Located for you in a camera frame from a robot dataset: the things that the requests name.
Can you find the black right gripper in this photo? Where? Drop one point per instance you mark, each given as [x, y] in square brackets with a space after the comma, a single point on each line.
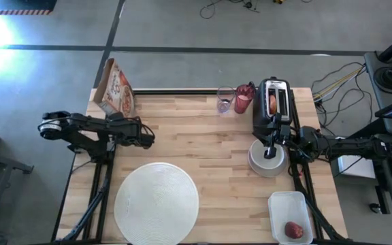
[279, 136]

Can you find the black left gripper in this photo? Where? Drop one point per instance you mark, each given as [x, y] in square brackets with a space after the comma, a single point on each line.
[129, 131]

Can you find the beige round plate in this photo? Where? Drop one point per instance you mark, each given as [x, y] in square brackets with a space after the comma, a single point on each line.
[267, 174]

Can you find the brown bagel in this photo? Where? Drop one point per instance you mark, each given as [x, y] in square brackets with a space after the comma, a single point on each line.
[273, 103]

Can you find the red faceted tumbler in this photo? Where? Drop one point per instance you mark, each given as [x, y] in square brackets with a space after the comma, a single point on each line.
[244, 98]

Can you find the pumpkin cereal box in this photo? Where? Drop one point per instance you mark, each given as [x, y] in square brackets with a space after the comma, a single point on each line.
[116, 90]

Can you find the red apple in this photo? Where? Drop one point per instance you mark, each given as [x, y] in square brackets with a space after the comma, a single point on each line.
[294, 230]

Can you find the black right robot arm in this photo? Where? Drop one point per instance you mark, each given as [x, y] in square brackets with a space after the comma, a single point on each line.
[345, 144]

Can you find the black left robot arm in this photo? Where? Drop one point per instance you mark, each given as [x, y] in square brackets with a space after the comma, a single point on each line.
[87, 127]

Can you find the black two-slot toaster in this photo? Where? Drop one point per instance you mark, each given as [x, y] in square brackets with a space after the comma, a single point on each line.
[262, 109]

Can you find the white plastic container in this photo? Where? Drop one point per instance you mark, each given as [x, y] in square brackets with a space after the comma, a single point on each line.
[288, 207]

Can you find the clear drinking glass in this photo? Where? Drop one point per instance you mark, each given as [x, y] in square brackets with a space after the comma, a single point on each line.
[225, 95]

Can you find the white paper sheet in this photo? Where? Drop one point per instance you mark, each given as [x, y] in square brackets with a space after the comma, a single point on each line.
[356, 168]

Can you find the grey side desk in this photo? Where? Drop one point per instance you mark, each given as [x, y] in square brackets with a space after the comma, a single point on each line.
[376, 88]

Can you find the striped hazard tape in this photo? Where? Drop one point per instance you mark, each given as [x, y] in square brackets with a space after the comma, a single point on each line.
[14, 12]

